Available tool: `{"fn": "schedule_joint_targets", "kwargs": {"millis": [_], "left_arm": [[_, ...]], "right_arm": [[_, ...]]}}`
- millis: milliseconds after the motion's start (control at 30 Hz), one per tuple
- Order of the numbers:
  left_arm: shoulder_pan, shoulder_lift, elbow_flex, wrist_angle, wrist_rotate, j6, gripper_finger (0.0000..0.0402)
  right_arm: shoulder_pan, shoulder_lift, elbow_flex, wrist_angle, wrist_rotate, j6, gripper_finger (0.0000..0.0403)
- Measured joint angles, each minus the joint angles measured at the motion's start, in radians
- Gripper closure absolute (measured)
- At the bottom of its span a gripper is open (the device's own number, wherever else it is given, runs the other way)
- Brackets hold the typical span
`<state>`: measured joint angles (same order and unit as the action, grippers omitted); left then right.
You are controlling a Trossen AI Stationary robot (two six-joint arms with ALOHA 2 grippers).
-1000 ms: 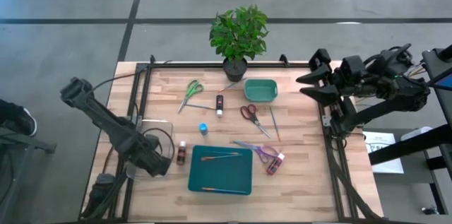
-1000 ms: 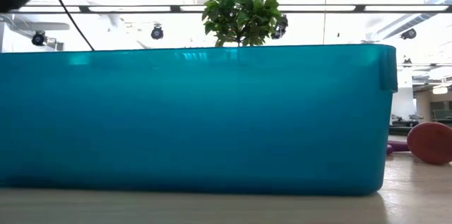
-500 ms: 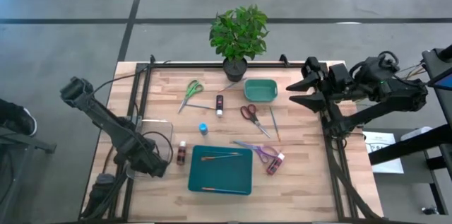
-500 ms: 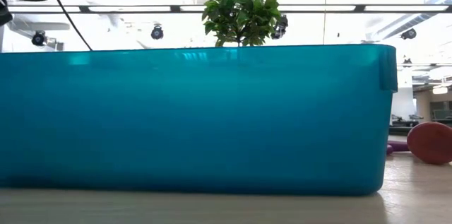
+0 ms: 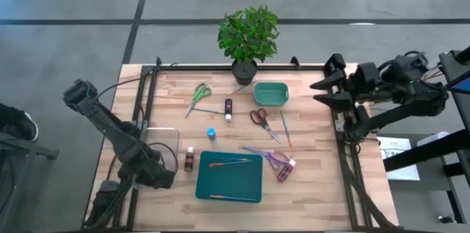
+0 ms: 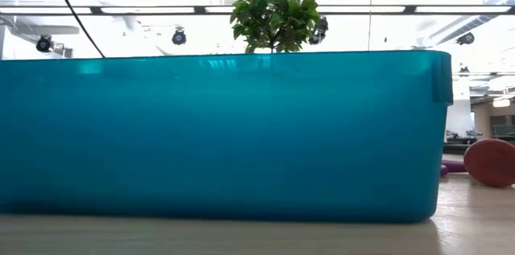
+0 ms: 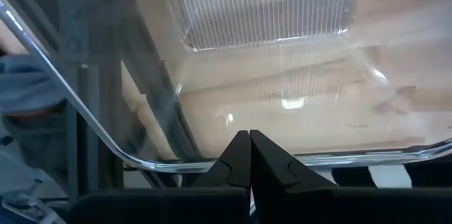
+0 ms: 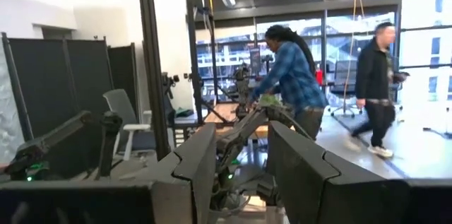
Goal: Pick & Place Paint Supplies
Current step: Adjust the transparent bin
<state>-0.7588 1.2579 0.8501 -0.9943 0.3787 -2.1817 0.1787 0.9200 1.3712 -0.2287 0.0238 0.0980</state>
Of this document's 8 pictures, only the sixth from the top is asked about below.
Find thin black hanging cable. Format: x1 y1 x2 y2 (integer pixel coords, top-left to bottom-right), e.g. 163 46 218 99
47 0 107 59

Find purple handled scissors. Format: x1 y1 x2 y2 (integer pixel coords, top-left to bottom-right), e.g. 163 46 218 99
439 159 468 178

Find large teal plastic tray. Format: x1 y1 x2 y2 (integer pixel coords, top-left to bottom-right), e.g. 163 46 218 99
0 49 455 224

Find black ceiling spotlight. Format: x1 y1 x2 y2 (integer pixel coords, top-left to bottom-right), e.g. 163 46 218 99
171 28 187 46
35 34 54 54
308 15 329 46
456 31 476 46

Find long ceiling light rail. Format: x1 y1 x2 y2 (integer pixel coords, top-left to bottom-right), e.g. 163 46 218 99
0 4 515 16

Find green potted plant black pot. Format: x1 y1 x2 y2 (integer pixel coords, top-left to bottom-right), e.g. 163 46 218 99
229 0 323 54

